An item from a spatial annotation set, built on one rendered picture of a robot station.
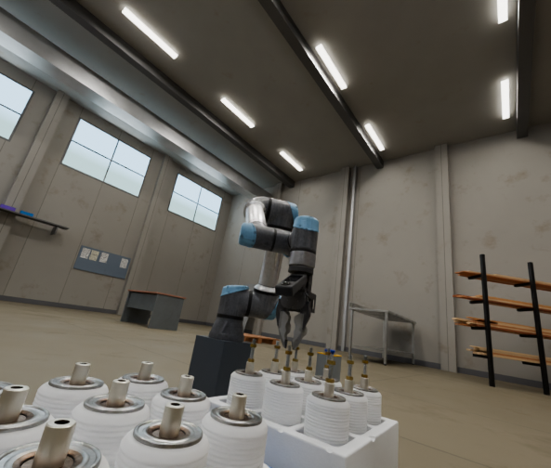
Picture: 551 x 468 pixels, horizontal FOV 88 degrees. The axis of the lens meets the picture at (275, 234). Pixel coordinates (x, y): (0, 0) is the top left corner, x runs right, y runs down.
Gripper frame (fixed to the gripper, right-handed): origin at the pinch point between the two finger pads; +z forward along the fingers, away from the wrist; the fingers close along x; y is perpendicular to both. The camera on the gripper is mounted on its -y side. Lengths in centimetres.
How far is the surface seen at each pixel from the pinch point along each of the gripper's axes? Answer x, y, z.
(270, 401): 1.1, -3.9, 13.0
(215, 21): 331, 206, -556
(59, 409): 14.9, -43.3, 11.9
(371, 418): -18.0, 18.4, 15.6
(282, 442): -4.5, -7.8, 18.7
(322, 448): -13.5, -9.1, 17.0
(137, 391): 13.6, -31.8, 10.6
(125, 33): 538, 156, -556
